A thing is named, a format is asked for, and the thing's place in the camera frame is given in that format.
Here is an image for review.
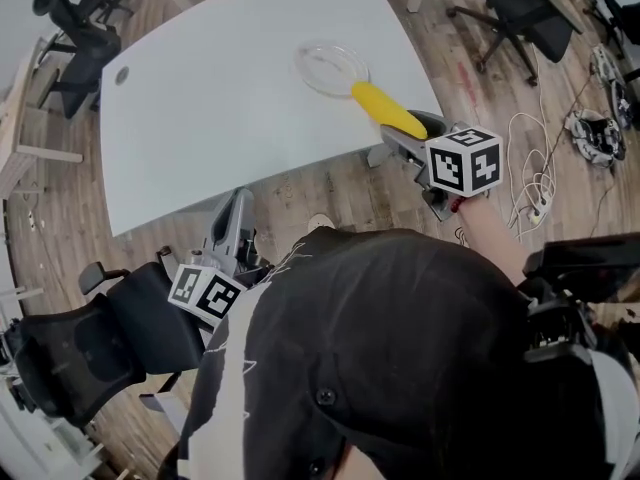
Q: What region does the black and white top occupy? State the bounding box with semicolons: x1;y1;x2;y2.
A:
159;227;640;480

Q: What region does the white and black device bundle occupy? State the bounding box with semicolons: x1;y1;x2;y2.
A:
589;45;632;130
567;109;627;168

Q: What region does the light wooden side table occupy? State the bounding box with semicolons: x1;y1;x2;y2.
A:
0;37;85;200

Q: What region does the white table leg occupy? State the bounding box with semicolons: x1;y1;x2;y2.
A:
366;145;401;168

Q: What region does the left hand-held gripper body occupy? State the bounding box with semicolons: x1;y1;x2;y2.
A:
167;231;275;329

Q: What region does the white power strip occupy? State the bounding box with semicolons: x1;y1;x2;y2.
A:
524;192;554;227

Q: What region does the white floor cable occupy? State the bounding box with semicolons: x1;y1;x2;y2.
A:
507;112;557;242

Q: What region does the white cabinet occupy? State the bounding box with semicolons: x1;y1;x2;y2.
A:
0;382;109;480

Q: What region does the person's right forearm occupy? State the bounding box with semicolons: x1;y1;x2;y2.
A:
457;192;531;287

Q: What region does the black mesh office chair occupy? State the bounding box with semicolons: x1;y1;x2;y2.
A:
12;260;207;430

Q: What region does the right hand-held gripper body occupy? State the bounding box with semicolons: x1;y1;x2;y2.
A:
411;123;504;223

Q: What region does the black shoulder device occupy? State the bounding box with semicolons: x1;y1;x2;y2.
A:
522;287;601;365

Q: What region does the clear glass plate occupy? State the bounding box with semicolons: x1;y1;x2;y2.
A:
293;40;371;100

